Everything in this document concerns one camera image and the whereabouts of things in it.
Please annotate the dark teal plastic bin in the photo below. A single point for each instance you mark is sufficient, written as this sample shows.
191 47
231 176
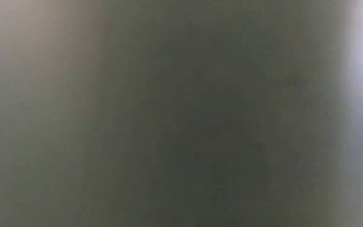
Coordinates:
200 132

